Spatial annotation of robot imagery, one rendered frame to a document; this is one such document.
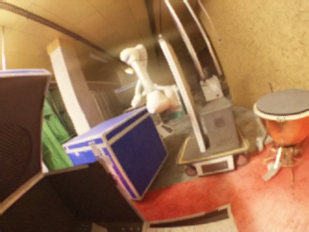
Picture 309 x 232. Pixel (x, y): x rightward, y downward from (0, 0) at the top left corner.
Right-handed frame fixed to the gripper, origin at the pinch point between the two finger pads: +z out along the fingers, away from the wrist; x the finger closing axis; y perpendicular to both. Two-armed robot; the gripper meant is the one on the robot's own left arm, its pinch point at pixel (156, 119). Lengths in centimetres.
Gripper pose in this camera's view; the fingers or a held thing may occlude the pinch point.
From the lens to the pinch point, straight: 173.4
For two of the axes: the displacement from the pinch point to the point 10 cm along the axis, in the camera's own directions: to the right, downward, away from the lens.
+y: -8.6, 2.7, 4.3
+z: 3.8, 9.1, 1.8
